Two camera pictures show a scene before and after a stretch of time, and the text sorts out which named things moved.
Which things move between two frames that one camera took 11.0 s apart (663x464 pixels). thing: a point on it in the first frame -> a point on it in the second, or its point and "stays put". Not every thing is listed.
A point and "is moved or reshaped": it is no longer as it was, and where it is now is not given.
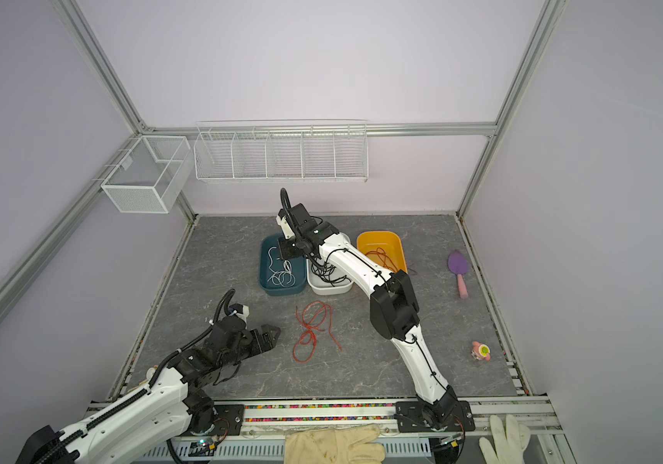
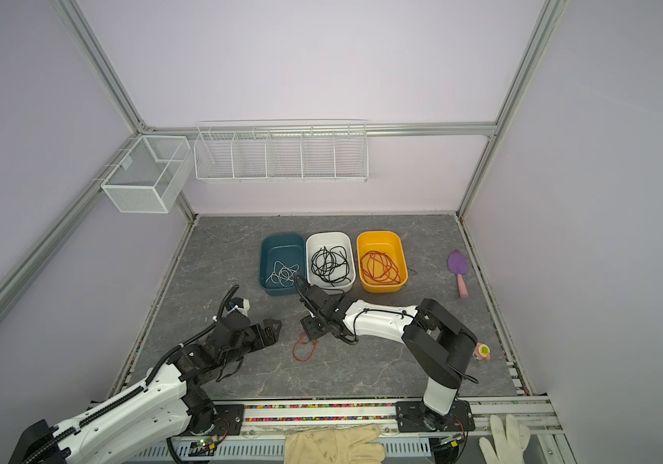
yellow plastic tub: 384,247 stays put
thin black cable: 324,271 stays put
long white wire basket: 281,151 stays put
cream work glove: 349,445 stays put
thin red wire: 303,323 is moved or reshaped
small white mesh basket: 151,176 stays put
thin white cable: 285,277 is moved or reshaped
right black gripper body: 292,248 -> 313,327
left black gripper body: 250,345 stays put
